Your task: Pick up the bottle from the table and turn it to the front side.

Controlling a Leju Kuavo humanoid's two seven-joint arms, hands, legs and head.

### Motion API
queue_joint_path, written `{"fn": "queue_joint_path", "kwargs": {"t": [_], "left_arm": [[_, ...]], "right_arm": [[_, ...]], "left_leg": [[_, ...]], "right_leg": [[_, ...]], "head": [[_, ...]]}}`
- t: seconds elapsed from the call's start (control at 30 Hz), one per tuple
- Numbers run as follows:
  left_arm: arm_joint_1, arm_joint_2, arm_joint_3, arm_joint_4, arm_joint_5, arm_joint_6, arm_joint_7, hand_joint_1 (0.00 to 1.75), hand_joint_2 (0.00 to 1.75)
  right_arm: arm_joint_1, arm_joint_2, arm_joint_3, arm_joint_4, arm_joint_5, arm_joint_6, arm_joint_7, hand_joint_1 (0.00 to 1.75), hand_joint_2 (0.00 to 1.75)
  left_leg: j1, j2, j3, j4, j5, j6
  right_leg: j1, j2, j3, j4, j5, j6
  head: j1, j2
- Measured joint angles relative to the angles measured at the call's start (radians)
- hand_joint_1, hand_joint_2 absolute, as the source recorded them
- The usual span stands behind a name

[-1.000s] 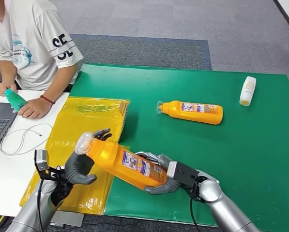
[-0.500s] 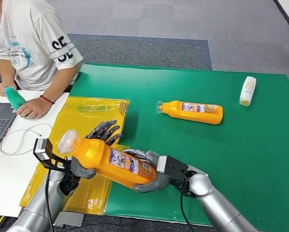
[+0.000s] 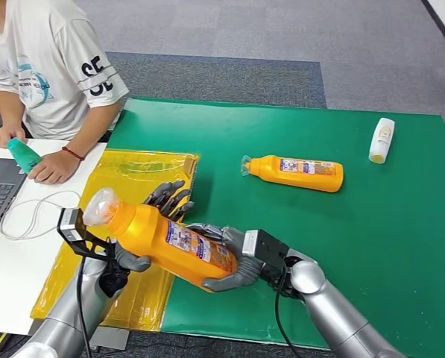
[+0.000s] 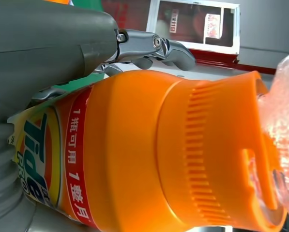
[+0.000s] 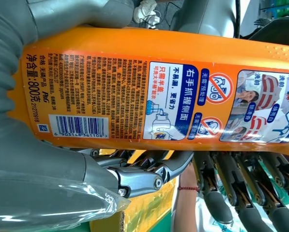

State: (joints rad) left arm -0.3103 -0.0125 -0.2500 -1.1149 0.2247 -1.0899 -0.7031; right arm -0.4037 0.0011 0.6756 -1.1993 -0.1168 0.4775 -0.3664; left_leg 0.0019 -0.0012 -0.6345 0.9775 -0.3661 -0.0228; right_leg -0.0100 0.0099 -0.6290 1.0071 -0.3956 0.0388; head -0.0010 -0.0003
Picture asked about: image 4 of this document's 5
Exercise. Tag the white-framed glass cabinet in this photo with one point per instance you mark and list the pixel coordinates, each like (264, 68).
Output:
(190, 22)

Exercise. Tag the red base strip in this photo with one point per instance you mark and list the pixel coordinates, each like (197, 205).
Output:
(219, 60)

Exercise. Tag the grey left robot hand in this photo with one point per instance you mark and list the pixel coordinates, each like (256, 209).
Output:
(50, 41)

